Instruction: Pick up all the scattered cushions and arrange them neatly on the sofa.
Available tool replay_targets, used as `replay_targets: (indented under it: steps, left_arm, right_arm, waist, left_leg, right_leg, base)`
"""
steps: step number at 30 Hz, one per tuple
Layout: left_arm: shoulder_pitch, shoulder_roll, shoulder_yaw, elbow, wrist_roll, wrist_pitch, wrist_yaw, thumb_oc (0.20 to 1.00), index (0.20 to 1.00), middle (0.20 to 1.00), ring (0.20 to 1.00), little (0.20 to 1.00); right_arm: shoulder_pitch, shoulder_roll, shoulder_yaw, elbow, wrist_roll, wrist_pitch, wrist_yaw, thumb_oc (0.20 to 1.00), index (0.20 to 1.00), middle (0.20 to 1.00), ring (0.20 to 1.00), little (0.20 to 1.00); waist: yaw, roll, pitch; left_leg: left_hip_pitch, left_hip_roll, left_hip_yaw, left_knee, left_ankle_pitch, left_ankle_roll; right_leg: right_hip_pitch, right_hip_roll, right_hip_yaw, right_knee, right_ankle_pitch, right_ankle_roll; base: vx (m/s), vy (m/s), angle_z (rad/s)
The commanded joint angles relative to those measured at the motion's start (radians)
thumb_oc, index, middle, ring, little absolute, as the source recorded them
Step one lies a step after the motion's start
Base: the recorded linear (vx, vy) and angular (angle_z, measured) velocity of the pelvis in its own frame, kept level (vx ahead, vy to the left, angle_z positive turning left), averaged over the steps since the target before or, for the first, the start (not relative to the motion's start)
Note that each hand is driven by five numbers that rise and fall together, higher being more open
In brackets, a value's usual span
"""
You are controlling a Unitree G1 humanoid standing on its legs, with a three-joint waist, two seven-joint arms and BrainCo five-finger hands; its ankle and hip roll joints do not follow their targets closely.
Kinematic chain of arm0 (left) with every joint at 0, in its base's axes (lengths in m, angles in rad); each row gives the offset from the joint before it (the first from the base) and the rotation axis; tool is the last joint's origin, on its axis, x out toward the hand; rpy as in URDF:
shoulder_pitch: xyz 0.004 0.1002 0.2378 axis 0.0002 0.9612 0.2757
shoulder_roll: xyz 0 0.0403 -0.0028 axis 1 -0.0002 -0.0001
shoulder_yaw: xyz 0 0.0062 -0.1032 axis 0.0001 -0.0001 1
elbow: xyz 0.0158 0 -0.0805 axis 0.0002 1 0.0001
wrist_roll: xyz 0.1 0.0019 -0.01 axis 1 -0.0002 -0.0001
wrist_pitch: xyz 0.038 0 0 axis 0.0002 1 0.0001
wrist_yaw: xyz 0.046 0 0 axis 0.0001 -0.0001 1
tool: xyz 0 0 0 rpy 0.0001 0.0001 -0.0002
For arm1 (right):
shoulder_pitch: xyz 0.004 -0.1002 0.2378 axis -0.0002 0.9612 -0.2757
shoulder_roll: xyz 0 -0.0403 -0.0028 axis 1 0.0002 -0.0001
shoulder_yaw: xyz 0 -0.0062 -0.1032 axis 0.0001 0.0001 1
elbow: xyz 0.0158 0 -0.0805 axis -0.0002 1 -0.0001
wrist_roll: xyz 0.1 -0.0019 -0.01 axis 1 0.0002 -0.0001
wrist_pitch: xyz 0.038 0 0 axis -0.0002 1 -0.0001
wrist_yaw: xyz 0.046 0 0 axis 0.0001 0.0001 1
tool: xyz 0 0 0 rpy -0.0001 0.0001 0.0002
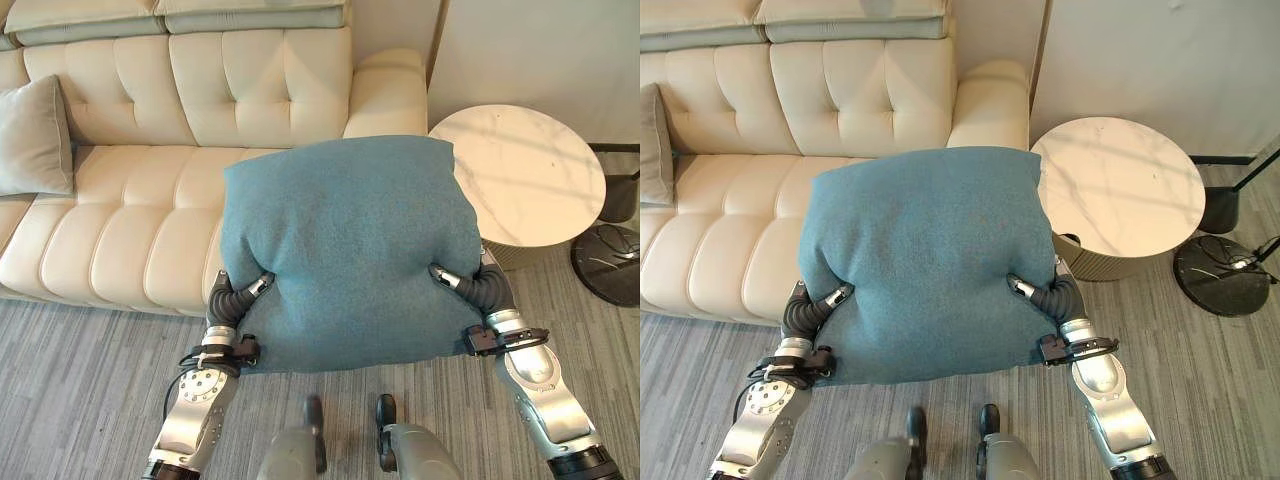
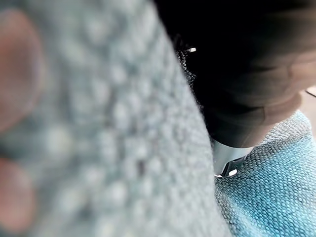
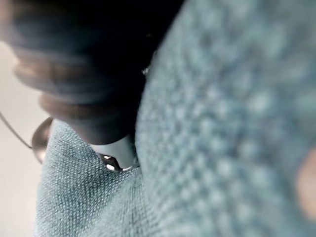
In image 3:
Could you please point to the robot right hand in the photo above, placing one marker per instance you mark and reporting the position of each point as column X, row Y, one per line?
column 81, row 61

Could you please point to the light blue woven cushion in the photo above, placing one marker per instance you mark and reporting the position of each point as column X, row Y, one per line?
column 209, row 148

